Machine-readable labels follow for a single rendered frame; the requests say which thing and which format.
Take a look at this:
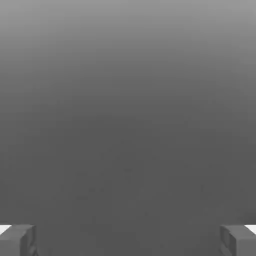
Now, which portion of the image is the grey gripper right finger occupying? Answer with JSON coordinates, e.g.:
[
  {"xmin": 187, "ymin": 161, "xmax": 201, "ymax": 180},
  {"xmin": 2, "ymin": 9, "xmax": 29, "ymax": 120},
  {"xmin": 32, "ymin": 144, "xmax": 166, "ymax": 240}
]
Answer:
[{"xmin": 219, "ymin": 224, "xmax": 256, "ymax": 256}]

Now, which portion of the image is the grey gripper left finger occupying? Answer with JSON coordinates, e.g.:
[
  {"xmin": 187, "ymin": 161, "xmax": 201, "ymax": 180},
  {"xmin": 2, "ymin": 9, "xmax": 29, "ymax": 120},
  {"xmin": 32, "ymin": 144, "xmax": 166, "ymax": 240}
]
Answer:
[{"xmin": 0, "ymin": 223, "xmax": 38, "ymax": 256}]

